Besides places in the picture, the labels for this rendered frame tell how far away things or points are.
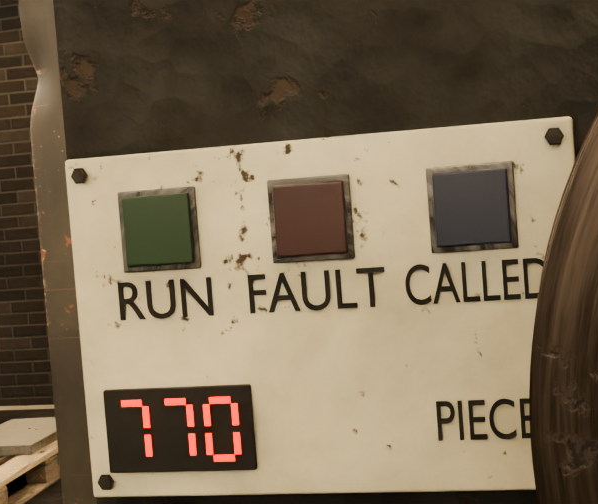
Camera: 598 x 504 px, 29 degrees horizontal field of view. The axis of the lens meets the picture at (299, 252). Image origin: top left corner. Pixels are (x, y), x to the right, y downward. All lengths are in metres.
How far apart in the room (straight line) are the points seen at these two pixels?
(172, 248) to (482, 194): 0.16
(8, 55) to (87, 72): 6.70
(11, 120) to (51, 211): 4.05
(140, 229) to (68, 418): 2.74
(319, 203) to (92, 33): 0.16
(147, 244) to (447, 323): 0.16
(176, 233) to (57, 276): 2.69
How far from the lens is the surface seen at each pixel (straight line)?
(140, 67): 0.62
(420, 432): 0.58
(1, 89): 7.34
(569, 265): 0.43
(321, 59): 0.60
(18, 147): 7.27
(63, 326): 3.28
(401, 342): 0.57
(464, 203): 0.56
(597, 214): 0.43
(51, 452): 5.32
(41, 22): 3.30
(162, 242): 0.59
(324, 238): 0.57
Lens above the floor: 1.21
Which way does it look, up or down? 3 degrees down
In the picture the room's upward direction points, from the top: 4 degrees counter-clockwise
